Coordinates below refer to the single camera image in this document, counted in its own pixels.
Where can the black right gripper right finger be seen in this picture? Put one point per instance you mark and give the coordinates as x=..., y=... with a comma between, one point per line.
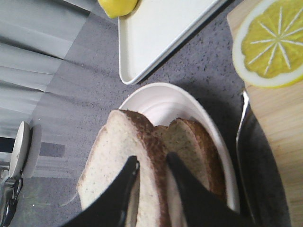
x=201, y=207

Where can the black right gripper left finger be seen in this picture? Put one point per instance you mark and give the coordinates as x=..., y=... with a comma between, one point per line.
x=118, y=205

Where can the white bread slice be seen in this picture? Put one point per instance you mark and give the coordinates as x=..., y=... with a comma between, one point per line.
x=127, y=133

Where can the white round plate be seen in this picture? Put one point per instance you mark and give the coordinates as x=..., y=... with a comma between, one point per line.
x=161, y=103

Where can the bottom bread slice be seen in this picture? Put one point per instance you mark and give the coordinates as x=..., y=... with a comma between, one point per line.
x=194, y=146

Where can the white bear tray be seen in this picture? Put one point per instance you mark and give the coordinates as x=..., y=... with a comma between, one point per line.
x=154, y=29

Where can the white round device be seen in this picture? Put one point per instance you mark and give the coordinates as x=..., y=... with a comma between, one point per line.
x=25, y=151

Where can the wooden cutting board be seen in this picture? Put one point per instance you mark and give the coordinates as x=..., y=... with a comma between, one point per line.
x=279, y=111

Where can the lemon slice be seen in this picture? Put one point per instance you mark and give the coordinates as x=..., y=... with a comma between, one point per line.
x=268, y=47

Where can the grey curtain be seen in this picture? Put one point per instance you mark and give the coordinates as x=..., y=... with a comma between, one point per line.
x=35, y=38

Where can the yellow lemon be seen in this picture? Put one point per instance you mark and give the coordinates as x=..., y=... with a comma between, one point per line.
x=117, y=8

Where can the metal board handle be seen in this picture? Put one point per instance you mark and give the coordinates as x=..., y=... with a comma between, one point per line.
x=241, y=149

